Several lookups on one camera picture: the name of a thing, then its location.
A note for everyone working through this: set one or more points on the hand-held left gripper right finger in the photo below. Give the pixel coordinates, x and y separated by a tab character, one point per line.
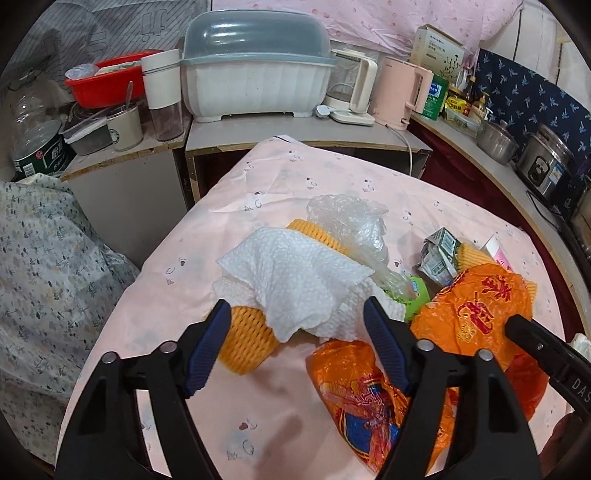
385	341

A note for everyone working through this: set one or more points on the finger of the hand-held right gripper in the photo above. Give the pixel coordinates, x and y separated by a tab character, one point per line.
531	337

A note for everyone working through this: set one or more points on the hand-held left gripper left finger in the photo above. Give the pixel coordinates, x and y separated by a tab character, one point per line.
210	346

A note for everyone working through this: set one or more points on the pink-white cup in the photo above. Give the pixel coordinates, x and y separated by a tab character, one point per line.
498	254

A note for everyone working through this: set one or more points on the white paper towel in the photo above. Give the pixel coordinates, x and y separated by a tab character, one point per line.
286	277

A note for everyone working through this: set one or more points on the clear plastic bag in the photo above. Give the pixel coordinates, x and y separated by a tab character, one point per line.
351	221

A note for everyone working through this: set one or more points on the green packet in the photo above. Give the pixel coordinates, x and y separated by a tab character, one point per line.
418	288

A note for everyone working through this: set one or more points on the crumpled green drink carton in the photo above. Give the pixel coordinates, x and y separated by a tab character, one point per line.
438	258

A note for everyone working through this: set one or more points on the steel rice cooker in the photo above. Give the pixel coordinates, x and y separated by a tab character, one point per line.
545	166

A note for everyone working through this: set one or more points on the pink printed tablecloth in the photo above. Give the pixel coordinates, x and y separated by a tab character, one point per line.
277	184

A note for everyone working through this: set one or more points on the grey floral cloth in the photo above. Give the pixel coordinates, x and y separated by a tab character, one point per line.
46	277

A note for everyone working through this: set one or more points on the small steel pot with lid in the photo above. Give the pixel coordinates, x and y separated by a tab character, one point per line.
496	143

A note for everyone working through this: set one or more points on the wooden cabinet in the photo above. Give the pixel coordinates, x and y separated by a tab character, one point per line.
295	138

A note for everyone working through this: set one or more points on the white mug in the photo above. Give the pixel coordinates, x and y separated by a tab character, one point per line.
124	131

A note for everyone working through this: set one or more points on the clear plastic food container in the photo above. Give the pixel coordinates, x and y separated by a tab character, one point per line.
87	138

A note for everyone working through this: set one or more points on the blue patterned cloth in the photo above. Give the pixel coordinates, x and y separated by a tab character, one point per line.
526	92

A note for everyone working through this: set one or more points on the green tin can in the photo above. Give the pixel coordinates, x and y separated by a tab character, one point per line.
434	99

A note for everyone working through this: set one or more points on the pink electric kettle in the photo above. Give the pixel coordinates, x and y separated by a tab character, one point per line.
392	92

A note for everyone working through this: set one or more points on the dark sauce bottle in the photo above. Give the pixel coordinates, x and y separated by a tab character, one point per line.
471	92

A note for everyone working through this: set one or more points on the clear plastic oil bottle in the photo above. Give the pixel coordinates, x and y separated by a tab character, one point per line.
37	157

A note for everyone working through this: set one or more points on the white glass kettle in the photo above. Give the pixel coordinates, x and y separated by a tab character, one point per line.
362	83

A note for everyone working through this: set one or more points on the metal spoon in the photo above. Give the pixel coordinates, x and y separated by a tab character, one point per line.
128	94

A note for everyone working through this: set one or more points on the white dish drainer grey lid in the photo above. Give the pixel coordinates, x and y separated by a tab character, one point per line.
249	78

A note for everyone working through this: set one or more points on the white blender cup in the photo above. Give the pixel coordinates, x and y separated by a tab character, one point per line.
161	78

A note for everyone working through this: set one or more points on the red plastic basin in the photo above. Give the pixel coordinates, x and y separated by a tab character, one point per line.
99	92

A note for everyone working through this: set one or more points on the white cardboard box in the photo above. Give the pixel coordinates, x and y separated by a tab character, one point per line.
434	50

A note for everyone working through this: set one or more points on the pink dotted curtain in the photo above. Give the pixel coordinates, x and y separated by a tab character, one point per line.
369	18

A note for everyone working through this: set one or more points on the grey striped cloth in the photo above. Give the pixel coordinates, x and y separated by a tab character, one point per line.
92	27

